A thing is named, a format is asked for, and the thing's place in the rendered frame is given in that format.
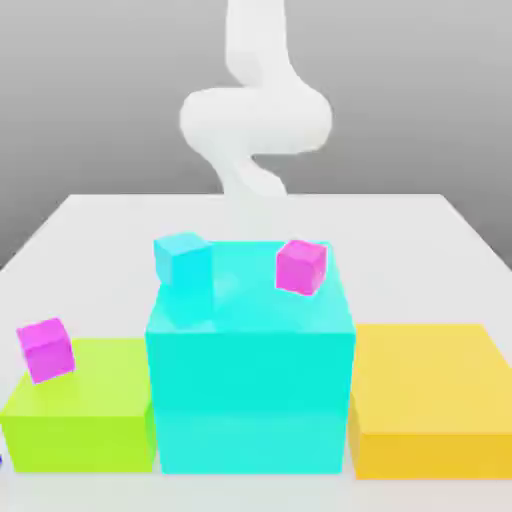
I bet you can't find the large lime green box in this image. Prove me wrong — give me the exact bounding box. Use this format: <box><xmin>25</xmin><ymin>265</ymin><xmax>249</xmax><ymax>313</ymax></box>
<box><xmin>0</xmin><ymin>337</ymin><xmax>156</xmax><ymax>474</ymax></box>

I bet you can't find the small magenta cube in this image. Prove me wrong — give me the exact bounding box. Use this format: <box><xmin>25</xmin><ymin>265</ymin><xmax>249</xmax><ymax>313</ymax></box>
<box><xmin>274</xmin><ymin>238</ymin><xmax>328</xmax><ymax>298</ymax></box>
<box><xmin>15</xmin><ymin>316</ymin><xmax>77</xmax><ymax>386</ymax></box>

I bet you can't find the large yellow box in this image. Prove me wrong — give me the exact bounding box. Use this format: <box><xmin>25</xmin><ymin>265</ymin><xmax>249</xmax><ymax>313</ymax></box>
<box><xmin>346</xmin><ymin>322</ymin><xmax>512</xmax><ymax>481</ymax></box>

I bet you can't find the small cyan cube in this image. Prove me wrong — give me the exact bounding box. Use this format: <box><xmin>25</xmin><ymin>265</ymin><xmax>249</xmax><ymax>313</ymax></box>
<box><xmin>152</xmin><ymin>230</ymin><xmax>214</xmax><ymax>288</ymax></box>

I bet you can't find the large cyan box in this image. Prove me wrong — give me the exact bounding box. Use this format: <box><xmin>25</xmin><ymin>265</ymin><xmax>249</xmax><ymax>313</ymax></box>
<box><xmin>144</xmin><ymin>240</ymin><xmax>358</xmax><ymax>476</ymax></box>

